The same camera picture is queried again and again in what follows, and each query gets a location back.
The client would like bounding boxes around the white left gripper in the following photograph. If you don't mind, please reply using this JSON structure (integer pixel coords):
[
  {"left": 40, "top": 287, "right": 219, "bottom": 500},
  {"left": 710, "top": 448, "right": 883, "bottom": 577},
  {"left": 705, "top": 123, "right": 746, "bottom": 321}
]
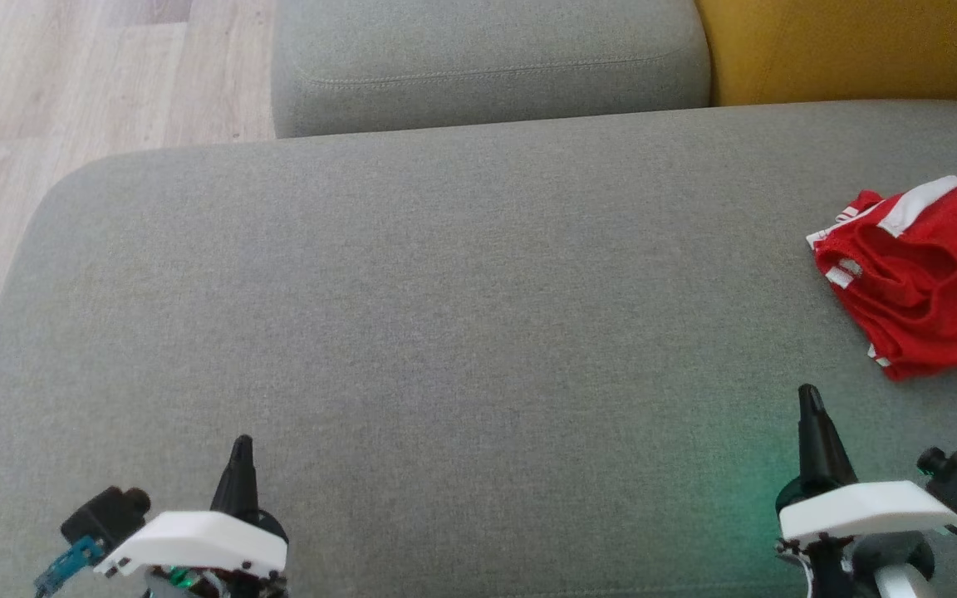
[{"left": 95, "top": 434, "right": 288, "bottom": 598}]

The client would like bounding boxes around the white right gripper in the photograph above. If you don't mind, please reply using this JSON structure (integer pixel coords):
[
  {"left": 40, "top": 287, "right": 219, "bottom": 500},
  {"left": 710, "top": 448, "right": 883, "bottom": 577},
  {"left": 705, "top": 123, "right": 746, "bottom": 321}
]
[{"left": 776, "top": 384, "right": 957, "bottom": 598}]

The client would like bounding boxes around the red white sports jersey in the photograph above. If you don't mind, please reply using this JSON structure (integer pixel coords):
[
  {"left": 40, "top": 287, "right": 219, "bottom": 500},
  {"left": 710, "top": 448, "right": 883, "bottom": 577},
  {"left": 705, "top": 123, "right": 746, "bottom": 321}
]
[{"left": 805, "top": 175, "right": 957, "bottom": 383}]

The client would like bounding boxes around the wide grey sofa chaise cushion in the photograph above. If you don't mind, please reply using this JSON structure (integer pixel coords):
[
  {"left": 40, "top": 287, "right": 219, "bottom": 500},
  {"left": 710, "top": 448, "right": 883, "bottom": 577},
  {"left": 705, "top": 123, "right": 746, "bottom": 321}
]
[{"left": 0, "top": 100, "right": 957, "bottom": 598}]

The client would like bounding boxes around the large yellow sofa backrest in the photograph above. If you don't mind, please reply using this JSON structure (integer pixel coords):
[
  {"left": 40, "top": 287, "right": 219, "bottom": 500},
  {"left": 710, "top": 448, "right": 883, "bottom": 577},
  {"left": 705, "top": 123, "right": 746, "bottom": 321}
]
[{"left": 694, "top": 0, "right": 957, "bottom": 107}]

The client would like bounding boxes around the grey sofa seat cushion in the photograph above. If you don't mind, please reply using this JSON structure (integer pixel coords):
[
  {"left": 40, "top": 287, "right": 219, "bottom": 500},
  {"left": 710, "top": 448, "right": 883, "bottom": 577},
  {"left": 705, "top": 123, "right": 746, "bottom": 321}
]
[{"left": 271, "top": 0, "right": 712, "bottom": 140}]

